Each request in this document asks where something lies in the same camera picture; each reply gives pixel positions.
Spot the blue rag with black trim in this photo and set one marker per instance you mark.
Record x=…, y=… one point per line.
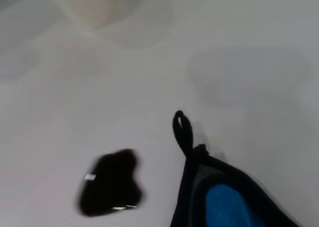
x=224, y=202

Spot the black water stain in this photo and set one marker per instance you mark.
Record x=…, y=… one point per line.
x=112, y=182

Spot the white paper cup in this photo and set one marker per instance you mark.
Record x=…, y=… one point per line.
x=104, y=8

